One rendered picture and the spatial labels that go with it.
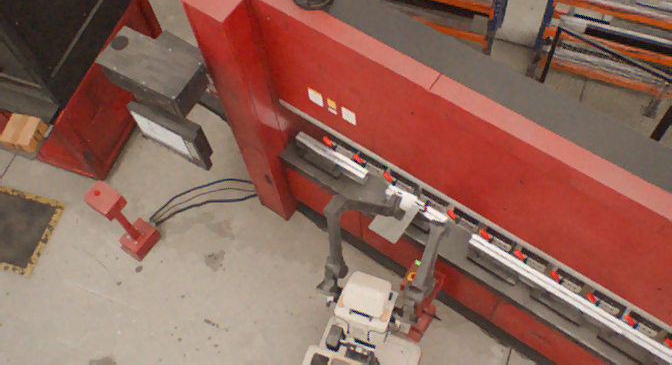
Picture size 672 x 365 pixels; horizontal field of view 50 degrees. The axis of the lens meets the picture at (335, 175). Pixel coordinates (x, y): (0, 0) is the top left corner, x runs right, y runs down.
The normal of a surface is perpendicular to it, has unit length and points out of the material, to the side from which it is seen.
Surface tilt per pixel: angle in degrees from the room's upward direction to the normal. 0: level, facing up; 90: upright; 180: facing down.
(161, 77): 0
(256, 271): 0
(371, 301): 48
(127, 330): 0
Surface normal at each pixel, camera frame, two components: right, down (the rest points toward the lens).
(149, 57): -0.07, -0.44
